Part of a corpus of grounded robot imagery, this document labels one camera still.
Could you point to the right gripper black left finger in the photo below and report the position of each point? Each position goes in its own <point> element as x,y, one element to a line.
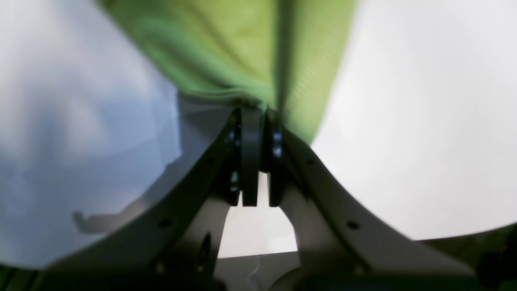
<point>168,239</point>

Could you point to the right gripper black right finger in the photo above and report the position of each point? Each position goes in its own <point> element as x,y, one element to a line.
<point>342,246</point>

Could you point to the green t-shirt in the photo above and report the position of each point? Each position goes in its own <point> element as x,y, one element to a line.
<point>281,55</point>

